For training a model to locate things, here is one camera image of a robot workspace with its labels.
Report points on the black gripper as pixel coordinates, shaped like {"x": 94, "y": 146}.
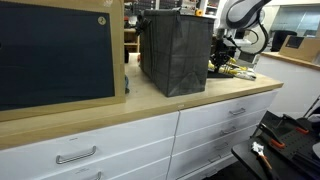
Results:
{"x": 224, "y": 50}

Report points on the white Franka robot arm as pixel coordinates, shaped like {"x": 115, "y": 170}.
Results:
{"x": 243, "y": 11}

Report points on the gray fabric storage bag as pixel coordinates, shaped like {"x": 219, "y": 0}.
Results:
{"x": 176, "y": 53}

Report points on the yellow tape roll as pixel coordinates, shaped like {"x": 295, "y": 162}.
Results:
{"x": 196, "y": 12}

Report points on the white shelving unit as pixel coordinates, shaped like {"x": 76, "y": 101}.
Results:
{"x": 202, "y": 8}

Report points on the black chair backrest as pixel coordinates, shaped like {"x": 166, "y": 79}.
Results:
{"x": 283, "y": 40}

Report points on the white counter with wooden top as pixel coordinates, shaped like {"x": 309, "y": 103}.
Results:
{"x": 293, "y": 86}

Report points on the black clamp with orange tip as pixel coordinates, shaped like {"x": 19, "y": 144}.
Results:
{"x": 295, "y": 122}
{"x": 270, "y": 135}

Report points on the cardboard box with black label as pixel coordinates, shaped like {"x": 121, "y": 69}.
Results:
{"x": 310, "y": 50}

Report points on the black cart platform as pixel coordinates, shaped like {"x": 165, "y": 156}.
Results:
{"x": 243, "y": 155}

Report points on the dark tool pegboard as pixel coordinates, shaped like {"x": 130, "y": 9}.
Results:
{"x": 143, "y": 5}

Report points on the white drawer cabinet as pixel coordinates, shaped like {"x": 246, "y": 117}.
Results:
{"x": 140, "y": 146}

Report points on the wood framed chalkboard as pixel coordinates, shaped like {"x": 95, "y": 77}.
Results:
{"x": 56, "y": 53}

